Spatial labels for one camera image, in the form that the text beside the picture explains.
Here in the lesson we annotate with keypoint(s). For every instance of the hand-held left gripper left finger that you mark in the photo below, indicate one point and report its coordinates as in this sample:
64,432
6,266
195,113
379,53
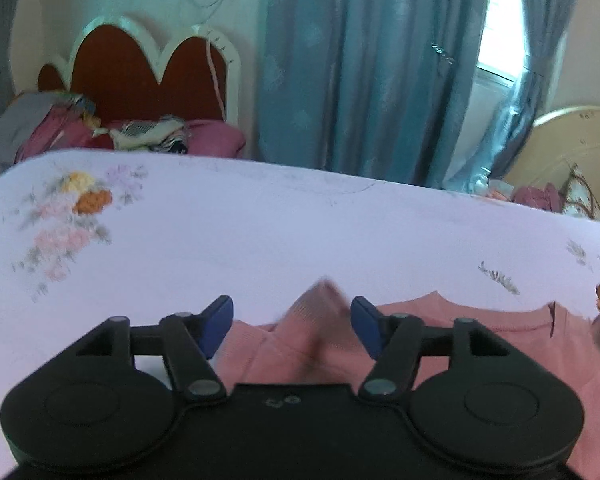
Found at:
215,327

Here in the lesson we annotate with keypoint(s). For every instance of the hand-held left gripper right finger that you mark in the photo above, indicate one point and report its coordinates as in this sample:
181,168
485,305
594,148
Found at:
367,325

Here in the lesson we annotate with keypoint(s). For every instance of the pink long-sleeved sweater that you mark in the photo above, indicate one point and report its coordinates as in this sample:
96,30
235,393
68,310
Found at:
480,340

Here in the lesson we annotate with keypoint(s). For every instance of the crumpled pink clothes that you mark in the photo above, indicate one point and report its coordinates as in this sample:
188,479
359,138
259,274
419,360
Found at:
537,196

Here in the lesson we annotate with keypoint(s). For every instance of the pile of grey pink clothes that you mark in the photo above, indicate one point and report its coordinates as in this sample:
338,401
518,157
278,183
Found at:
35,127

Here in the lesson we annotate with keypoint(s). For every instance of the floral white bed sheet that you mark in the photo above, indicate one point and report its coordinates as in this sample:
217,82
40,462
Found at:
260,230

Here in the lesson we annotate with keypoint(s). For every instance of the pink pillow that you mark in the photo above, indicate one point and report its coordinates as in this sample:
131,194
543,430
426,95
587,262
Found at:
217,137

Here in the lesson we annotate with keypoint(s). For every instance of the striped folded cloth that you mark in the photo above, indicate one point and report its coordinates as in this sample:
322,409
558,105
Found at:
145,134

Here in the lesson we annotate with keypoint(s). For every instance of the small patterned pillow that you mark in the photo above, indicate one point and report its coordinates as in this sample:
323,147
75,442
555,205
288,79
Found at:
582,195

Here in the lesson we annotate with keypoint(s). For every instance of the wide blue curtain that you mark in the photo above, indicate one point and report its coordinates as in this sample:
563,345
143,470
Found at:
370,70

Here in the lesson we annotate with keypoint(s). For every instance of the red white-trimmed headboard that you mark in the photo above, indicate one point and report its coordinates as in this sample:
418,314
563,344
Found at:
130,75

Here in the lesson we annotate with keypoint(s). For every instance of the cream rounded headboard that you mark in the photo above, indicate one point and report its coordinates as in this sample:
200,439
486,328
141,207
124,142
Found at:
580,145

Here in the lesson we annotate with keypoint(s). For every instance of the tied-back blue curtain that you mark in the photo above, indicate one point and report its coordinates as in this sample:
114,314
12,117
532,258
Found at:
535,90

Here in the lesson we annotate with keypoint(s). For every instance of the window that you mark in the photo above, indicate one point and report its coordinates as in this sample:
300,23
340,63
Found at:
500,15

